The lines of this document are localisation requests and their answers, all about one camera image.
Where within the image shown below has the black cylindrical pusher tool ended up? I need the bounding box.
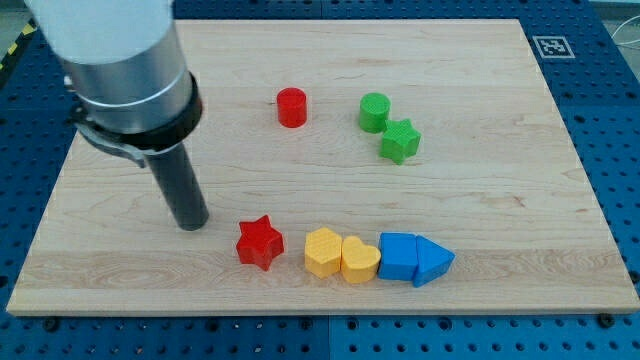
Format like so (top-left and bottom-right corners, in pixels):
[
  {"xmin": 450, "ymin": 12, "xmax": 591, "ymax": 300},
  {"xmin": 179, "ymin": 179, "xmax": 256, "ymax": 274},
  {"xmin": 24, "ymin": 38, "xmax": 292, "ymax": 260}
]
[{"xmin": 144, "ymin": 143, "xmax": 209, "ymax": 231}]

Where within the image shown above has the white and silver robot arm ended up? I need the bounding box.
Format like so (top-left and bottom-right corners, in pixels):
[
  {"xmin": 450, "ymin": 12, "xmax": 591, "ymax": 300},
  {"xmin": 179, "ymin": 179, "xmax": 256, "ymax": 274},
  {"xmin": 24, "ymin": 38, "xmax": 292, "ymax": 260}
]
[{"xmin": 25, "ymin": 0, "xmax": 209, "ymax": 231}]

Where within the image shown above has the red star block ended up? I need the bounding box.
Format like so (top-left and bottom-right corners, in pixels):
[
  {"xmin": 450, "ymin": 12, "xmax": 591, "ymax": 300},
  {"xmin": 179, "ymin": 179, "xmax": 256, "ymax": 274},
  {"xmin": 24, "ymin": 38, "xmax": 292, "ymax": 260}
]
[{"xmin": 236, "ymin": 214, "xmax": 284, "ymax": 271}]

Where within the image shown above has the green star block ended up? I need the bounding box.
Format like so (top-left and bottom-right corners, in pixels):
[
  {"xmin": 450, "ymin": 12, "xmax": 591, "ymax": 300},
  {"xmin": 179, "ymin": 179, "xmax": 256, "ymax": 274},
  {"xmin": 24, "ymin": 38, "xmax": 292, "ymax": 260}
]
[{"xmin": 379, "ymin": 119, "xmax": 422, "ymax": 165}]

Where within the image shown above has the red cylinder block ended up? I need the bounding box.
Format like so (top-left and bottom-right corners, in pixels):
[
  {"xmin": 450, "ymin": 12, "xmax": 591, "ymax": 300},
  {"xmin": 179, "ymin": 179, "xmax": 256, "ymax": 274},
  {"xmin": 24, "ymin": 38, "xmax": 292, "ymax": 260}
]
[{"xmin": 276, "ymin": 87, "xmax": 307, "ymax": 128}]

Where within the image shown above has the yellow hexagon block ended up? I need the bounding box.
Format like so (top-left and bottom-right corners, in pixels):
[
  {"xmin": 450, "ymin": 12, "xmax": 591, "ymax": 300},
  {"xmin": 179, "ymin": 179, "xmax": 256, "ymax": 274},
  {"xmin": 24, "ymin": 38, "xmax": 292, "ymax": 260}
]
[{"xmin": 304, "ymin": 227, "xmax": 342, "ymax": 279}]

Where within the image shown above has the light wooden board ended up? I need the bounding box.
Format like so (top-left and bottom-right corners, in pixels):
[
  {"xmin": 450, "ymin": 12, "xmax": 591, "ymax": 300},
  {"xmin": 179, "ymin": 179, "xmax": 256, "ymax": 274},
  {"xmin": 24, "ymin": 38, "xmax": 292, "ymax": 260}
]
[{"xmin": 7, "ymin": 19, "xmax": 639, "ymax": 317}]

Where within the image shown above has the yellow heart block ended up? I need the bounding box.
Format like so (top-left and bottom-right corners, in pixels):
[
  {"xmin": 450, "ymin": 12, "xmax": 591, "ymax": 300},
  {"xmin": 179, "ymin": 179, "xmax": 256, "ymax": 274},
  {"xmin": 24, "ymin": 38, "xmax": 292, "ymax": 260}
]
[{"xmin": 341, "ymin": 236, "xmax": 381, "ymax": 284}]

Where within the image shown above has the green cylinder block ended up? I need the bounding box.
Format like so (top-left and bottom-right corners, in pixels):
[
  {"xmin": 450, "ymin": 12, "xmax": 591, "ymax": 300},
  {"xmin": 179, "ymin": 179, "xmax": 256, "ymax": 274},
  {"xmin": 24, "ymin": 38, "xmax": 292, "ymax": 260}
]
[{"xmin": 358, "ymin": 92, "xmax": 391, "ymax": 133}]

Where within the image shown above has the blue cube block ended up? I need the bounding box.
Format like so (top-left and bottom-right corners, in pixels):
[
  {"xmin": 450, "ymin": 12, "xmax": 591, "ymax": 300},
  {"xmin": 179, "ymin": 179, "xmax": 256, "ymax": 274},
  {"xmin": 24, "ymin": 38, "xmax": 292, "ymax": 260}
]
[{"xmin": 378, "ymin": 232, "xmax": 418, "ymax": 281}]

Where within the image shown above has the blue triangle block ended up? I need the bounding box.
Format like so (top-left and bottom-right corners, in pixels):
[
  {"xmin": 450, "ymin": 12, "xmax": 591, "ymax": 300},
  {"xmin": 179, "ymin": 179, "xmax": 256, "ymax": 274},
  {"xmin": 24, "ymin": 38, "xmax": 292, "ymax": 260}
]
[{"xmin": 412, "ymin": 235, "xmax": 456, "ymax": 288}]

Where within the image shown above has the white fiducial marker tag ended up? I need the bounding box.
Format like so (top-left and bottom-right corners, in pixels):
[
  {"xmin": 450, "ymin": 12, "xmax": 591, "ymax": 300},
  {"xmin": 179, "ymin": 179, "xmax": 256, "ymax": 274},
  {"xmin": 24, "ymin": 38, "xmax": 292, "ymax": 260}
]
[{"xmin": 532, "ymin": 35, "xmax": 575, "ymax": 59}]

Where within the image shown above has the white cable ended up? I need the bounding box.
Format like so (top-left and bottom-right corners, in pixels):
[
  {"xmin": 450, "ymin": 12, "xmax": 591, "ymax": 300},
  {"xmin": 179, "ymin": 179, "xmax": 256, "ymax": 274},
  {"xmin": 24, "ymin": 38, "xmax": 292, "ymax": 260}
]
[{"xmin": 610, "ymin": 13, "xmax": 640, "ymax": 81}]

